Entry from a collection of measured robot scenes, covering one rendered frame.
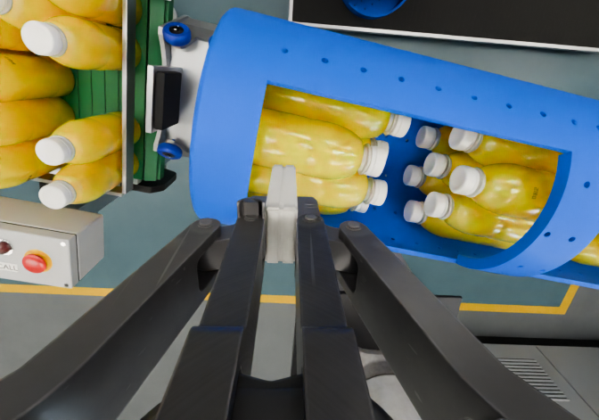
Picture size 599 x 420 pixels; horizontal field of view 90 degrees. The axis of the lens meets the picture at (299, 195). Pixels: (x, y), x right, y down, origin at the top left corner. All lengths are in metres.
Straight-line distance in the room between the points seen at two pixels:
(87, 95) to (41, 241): 0.29
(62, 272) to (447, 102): 0.63
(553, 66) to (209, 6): 1.62
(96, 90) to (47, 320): 2.09
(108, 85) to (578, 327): 2.97
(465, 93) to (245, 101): 0.24
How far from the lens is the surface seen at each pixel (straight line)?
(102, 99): 0.74
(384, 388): 0.76
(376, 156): 0.38
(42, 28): 0.53
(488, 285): 2.34
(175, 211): 1.81
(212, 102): 0.31
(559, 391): 2.49
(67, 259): 0.64
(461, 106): 0.38
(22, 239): 0.66
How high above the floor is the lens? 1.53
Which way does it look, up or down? 68 degrees down
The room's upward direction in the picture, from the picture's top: 176 degrees clockwise
